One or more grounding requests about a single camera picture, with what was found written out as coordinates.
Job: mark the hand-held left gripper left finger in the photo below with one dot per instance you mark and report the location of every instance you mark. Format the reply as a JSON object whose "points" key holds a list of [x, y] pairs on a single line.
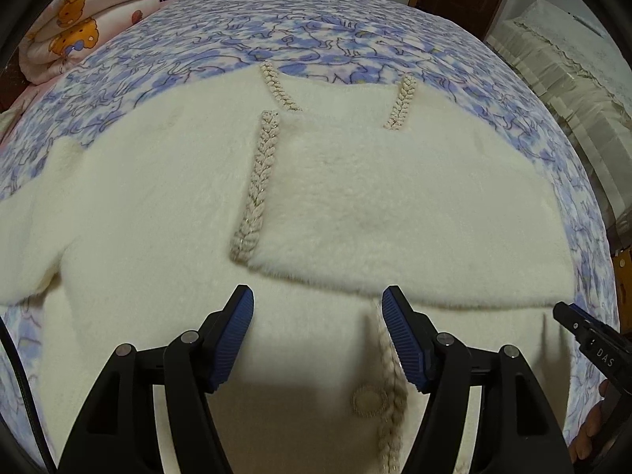
{"points": [[233, 335]]}

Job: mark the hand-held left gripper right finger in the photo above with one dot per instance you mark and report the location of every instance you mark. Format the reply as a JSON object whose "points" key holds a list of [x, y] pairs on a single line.
{"points": [[402, 338]]}

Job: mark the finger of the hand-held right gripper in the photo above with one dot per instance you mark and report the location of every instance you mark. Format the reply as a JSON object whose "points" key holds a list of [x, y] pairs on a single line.
{"points": [[572, 320]]}

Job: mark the white fluffy coat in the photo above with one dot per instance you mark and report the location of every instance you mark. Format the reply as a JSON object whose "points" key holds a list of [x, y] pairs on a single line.
{"points": [[345, 192]]}

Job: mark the person's right hand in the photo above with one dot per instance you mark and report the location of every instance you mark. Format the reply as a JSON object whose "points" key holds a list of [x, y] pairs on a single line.
{"points": [[590, 427]]}

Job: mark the blue cat print blanket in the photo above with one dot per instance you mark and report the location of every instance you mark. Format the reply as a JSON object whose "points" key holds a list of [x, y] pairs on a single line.
{"points": [[306, 34]]}

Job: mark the pink bed sheet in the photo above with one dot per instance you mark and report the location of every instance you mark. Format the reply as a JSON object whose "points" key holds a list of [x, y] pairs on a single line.
{"points": [[12, 108]]}

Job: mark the folded bear print quilt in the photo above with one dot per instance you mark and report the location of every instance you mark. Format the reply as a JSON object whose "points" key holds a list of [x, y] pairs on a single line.
{"points": [[94, 15]]}

